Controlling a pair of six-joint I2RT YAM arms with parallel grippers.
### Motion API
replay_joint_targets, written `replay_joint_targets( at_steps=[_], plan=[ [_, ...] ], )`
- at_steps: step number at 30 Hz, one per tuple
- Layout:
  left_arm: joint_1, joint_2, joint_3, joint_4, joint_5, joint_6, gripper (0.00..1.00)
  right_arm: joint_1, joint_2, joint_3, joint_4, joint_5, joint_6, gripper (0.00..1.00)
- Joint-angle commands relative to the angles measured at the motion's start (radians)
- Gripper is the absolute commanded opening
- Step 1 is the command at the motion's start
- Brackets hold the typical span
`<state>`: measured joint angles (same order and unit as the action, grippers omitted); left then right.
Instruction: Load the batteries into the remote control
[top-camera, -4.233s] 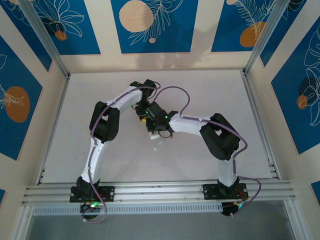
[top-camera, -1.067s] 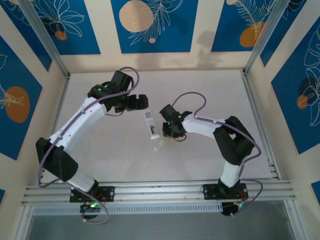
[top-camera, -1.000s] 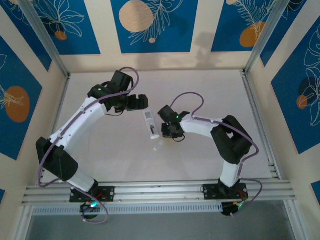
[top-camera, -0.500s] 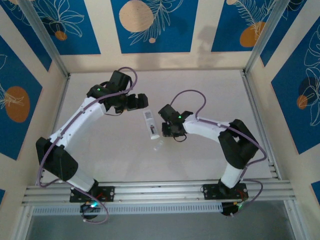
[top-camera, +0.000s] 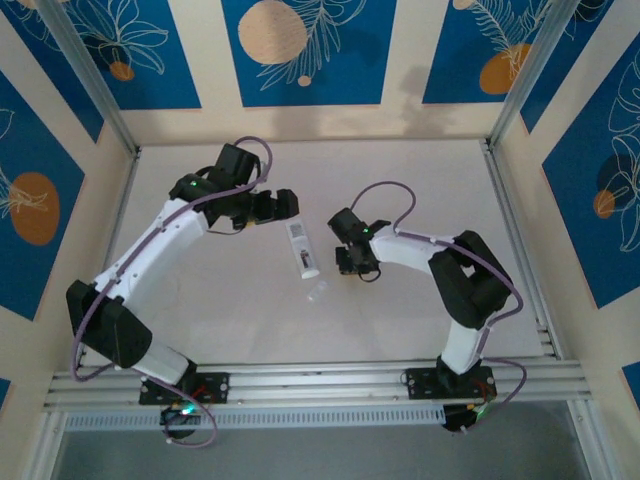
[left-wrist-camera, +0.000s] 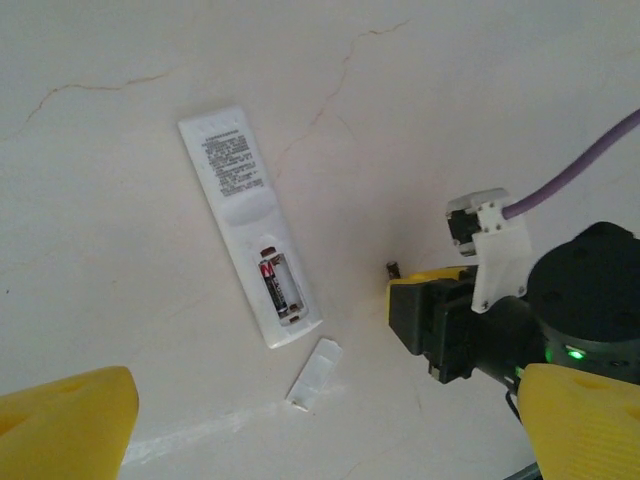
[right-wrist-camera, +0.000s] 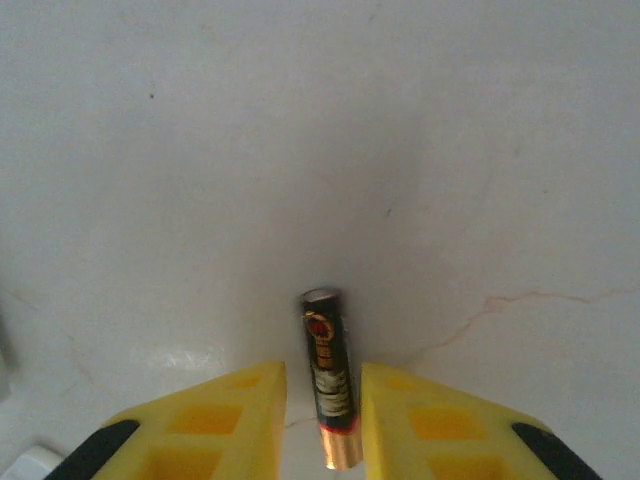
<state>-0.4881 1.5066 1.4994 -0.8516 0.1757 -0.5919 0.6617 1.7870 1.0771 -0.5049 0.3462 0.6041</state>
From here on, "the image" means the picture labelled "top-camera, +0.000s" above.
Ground white tube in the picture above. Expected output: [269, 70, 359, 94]
[283, 221, 321, 281]

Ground right black controller box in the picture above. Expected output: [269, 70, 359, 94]
[442, 404, 489, 435]

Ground black controller box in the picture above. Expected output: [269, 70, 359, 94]
[159, 404, 204, 442]
[442, 404, 489, 435]

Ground left black controller box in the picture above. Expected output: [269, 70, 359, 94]
[159, 404, 204, 442]

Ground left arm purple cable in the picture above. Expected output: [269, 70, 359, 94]
[71, 135, 275, 449]

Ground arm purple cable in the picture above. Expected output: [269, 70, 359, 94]
[349, 180, 529, 435]
[71, 135, 275, 449]

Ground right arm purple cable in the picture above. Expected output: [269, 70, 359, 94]
[349, 180, 529, 435]

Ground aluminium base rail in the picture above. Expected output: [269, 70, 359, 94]
[42, 357, 594, 414]

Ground left aluminium side rail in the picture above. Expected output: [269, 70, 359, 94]
[72, 147, 144, 371]

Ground aluminium side rail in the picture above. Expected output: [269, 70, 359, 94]
[72, 147, 144, 371]
[480, 141, 565, 359]

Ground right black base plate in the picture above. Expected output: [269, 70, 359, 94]
[405, 367, 497, 401]

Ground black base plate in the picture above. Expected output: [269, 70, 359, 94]
[405, 367, 497, 401]
[138, 372, 231, 406]

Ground grey slotted cable duct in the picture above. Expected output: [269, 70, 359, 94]
[63, 403, 447, 432]

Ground left aluminium frame post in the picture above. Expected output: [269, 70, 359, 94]
[35, 0, 142, 157]

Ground aluminium frame post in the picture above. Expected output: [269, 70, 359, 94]
[35, 0, 142, 157]
[485, 0, 616, 151]

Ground right aluminium side rail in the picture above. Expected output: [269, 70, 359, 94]
[480, 141, 565, 359]

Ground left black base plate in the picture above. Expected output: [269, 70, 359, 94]
[138, 372, 231, 406]

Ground right aluminium frame post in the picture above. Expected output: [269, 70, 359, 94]
[485, 0, 616, 151]

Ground right aluminium frame leg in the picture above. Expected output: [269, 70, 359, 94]
[567, 399, 619, 480]

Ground aluminium frame leg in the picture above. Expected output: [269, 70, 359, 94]
[19, 410, 69, 480]
[567, 399, 619, 480]

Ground left aluminium frame leg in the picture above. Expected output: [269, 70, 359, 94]
[19, 410, 69, 480]

